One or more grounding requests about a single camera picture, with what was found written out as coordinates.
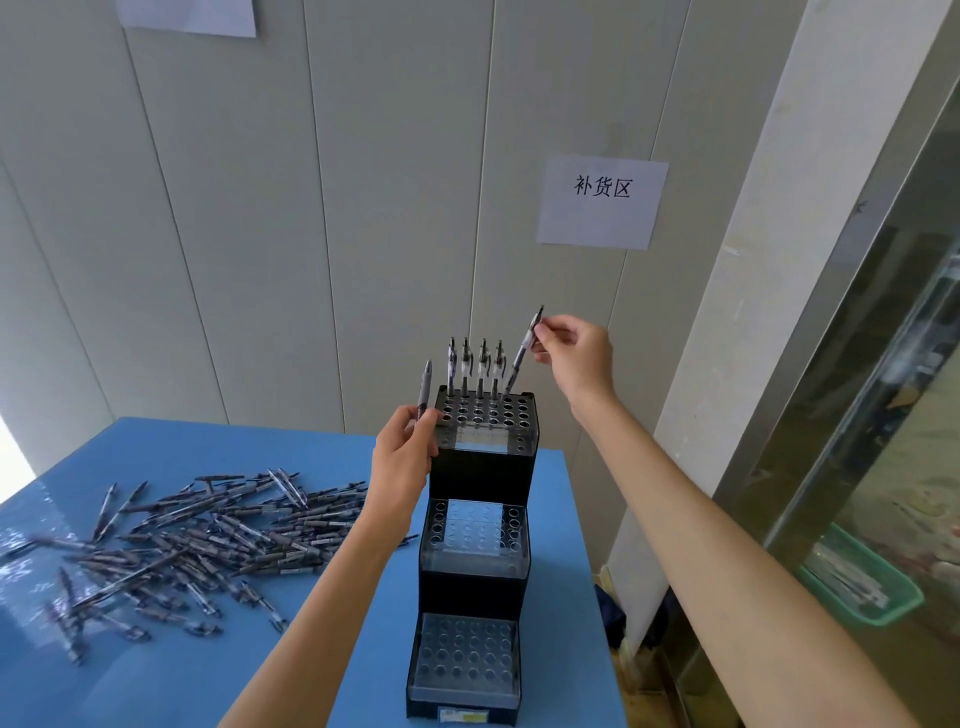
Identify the person's left hand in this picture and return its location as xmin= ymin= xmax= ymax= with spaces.
xmin=358 ymin=404 xmax=445 ymax=543

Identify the person's right hand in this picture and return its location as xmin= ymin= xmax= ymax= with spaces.
xmin=530 ymin=313 xmax=618 ymax=425

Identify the black tiered pen display stand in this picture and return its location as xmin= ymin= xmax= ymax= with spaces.
xmin=404 ymin=389 xmax=541 ymax=727

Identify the pile of black pens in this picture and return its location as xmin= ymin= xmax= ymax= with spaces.
xmin=0 ymin=468 xmax=420 ymax=667

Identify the person's right forearm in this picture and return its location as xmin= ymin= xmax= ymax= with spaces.
xmin=577 ymin=393 xmax=920 ymax=728

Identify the person's left forearm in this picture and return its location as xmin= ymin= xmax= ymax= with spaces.
xmin=217 ymin=517 xmax=399 ymax=728

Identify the white paper sign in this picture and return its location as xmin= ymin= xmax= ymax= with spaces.
xmin=536 ymin=153 xmax=670 ymax=252
xmin=113 ymin=0 xmax=258 ymax=40

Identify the steel framed glass partition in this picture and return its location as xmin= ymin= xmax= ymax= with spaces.
xmin=659 ymin=74 xmax=960 ymax=728

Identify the blue table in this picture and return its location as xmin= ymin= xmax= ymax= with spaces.
xmin=0 ymin=416 xmax=630 ymax=728

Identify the dark framed glass door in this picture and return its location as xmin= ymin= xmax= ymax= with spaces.
xmin=0 ymin=412 xmax=37 ymax=505

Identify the green plastic basket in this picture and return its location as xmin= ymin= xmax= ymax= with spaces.
xmin=796 ymin=522 xmax=925 ymax=628

